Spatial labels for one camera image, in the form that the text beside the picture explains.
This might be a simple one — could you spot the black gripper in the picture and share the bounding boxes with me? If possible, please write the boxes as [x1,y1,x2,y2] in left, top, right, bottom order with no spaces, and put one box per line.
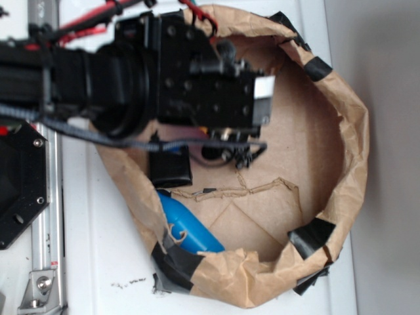
[157,16,274,129]

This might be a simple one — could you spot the black square pad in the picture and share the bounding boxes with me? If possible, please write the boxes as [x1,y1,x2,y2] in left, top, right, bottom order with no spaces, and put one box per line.
[149,146,192,188]

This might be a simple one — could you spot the blue plastic bottle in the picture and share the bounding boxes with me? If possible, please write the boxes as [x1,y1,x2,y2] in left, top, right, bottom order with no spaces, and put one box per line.
[157,190,225,254]

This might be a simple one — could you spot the black braided cable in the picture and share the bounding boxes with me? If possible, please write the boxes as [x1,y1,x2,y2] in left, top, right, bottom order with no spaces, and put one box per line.
[0,103,268,155]

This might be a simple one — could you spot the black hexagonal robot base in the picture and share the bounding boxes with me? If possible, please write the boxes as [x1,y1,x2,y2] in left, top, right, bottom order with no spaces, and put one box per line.
[1,123,49,250]

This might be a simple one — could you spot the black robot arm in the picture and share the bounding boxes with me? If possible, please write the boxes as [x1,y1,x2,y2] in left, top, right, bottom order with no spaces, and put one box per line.
[1,14,274,138]

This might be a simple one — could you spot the aluminium extrusion rail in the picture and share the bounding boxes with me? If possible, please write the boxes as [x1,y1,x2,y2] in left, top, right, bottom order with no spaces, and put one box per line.
[18,0,68,315]

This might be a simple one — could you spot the white tray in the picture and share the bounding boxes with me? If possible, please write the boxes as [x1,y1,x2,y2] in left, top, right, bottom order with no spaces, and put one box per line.
[62,1,358,314]

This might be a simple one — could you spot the brown paper bag bin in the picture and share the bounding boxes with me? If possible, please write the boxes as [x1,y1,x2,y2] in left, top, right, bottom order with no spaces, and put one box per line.
[97,4,369,308]

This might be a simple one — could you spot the red and black wires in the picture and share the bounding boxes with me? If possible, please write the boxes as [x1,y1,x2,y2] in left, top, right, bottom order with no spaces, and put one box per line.
[49,0,219,47]

